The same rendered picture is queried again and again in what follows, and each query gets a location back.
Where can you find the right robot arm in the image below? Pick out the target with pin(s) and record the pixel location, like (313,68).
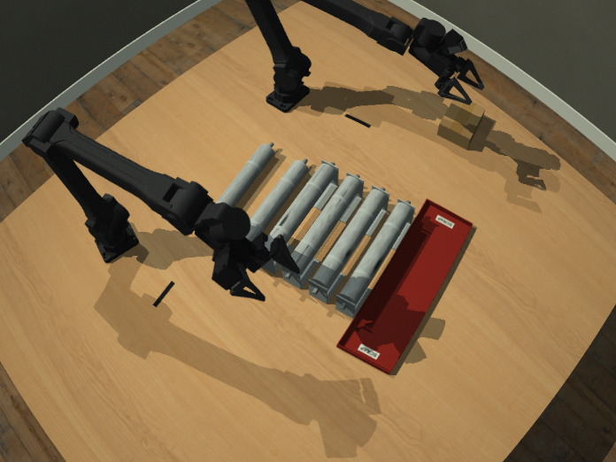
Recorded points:
(107,218)

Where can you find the red rectangular tray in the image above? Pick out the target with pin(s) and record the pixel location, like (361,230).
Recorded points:
(399,300)

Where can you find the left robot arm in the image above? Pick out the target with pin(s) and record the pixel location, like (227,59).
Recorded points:
(291,65)

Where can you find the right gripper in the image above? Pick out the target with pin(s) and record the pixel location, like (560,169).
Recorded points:
(277,251)

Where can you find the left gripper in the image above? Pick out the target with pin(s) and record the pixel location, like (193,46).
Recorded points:
(445,86)

